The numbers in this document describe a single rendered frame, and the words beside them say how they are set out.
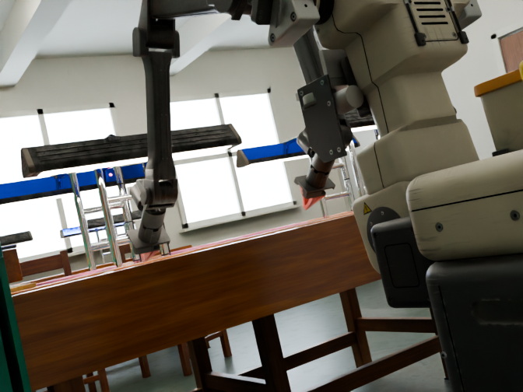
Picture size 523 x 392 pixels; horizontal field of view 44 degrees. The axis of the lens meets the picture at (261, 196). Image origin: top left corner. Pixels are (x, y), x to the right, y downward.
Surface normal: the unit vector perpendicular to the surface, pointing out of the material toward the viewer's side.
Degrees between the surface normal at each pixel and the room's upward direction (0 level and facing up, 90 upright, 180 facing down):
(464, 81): 90
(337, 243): 90
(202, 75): 90
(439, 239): 90
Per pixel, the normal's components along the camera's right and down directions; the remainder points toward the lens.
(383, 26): -0.83, 0.16
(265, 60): 0.52, -0.15
